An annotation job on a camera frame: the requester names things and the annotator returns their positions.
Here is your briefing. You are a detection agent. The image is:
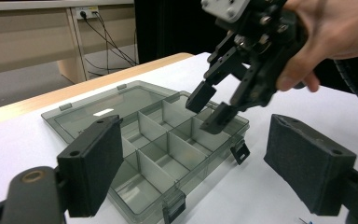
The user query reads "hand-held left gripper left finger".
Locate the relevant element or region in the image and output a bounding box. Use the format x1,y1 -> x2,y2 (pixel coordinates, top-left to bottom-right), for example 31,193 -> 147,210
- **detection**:
56,114 -> 125,218

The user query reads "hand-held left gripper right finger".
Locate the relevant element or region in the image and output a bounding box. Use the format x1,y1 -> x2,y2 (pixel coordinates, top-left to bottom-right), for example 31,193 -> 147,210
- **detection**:
263,113 -> 358,217

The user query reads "grey transparent compartment box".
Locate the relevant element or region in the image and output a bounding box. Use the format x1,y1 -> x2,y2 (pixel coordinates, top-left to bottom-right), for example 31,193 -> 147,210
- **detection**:
40,79 -> 251,224

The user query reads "black curtain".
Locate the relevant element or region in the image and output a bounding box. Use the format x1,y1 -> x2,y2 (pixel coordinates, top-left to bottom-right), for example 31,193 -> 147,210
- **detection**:
133,0 -> 227,64

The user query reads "beige wooden desk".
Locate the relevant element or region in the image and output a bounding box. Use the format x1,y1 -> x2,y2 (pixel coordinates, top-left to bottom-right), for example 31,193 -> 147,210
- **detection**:
0,0 -> 136,85

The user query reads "bundle of black cables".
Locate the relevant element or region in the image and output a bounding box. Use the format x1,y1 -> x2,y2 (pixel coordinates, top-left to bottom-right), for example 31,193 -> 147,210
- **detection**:
80,10 -> 139,77

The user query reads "white wall socket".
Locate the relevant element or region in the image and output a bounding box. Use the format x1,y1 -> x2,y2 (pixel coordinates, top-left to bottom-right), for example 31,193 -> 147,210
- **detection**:
75,6 -> 100,21

